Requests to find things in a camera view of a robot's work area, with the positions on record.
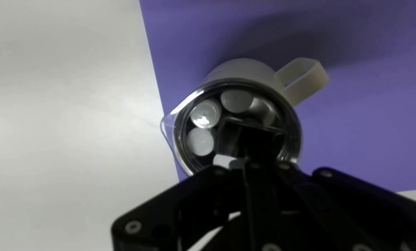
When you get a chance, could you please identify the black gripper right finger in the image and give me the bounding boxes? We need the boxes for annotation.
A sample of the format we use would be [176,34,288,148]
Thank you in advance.
[260,132,416,251]

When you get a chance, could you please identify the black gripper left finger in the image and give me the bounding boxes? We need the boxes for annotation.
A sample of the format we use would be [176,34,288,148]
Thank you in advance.
[110,119,261,251]

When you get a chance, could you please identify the grey metal measuring cup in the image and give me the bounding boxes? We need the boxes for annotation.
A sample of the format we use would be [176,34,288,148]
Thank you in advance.
[159,79,306,178]

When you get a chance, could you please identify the white thermos cup with handle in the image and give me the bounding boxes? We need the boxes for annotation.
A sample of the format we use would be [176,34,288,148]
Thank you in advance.
[204,56,331,109]

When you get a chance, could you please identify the purple rectangular mat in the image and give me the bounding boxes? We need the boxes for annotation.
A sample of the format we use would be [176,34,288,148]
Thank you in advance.
[138,0,416,196]

